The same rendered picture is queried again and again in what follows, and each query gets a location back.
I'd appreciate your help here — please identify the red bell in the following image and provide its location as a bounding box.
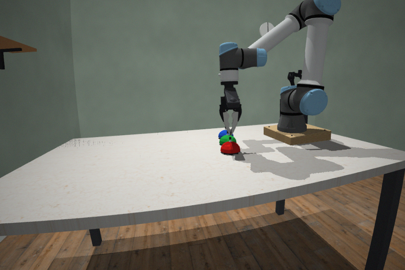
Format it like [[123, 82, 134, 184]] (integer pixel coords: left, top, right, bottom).
[[221, 137, 240, 155]]

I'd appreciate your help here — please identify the blue dome bell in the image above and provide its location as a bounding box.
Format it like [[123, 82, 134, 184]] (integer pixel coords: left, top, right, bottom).
[[218, 127, 227, 139]]

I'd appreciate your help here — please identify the green bell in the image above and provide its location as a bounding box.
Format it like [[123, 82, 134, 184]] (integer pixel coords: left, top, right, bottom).
[[219, 132, 236, 145]]

